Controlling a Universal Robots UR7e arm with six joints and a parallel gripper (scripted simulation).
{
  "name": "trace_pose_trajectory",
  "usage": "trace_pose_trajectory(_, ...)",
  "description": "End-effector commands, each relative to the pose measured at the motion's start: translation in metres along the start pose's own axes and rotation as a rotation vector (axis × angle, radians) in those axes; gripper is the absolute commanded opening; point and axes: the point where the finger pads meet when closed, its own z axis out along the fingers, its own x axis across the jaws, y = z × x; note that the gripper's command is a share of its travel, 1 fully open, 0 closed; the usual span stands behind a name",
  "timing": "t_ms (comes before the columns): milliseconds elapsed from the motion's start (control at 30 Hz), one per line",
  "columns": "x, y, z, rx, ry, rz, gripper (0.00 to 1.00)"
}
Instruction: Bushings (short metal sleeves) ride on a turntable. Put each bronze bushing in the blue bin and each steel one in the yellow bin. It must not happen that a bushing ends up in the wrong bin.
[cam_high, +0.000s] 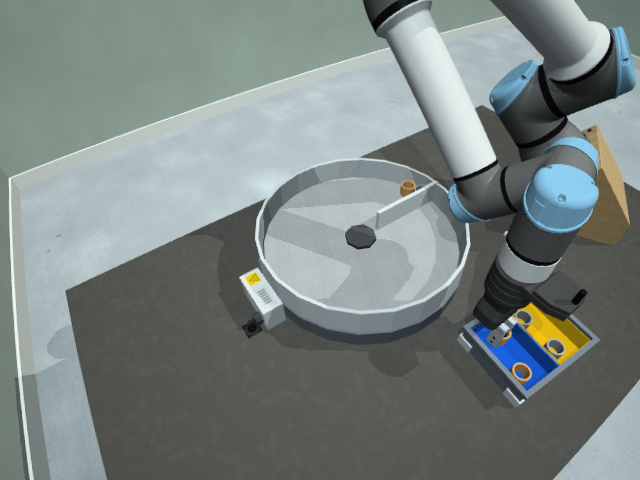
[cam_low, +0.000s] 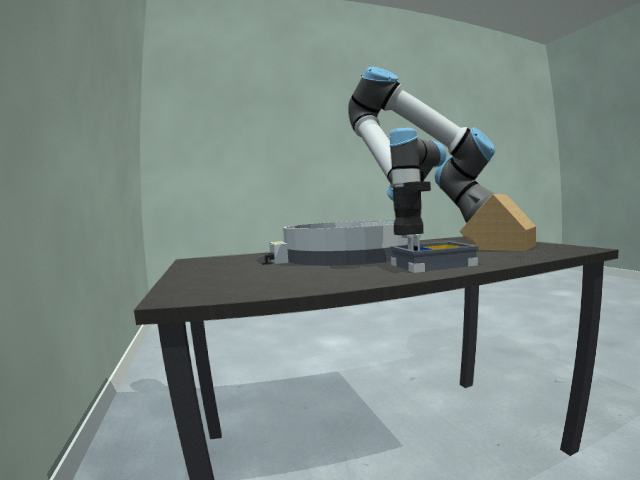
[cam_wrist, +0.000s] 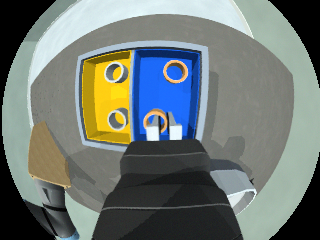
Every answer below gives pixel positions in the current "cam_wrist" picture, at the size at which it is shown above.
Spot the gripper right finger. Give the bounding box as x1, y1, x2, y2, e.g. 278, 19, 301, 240
166, 112, 182, 140

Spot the bronze bushing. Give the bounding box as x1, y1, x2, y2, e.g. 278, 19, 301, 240
163, 60, 188, 84
143, 108, 167, 133

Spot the grey metal sleeve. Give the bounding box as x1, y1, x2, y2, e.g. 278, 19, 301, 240
104, 62, 129, 83
107, 107, 129, 131

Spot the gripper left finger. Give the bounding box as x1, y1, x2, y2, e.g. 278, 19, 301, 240
146, 114, 161, 141

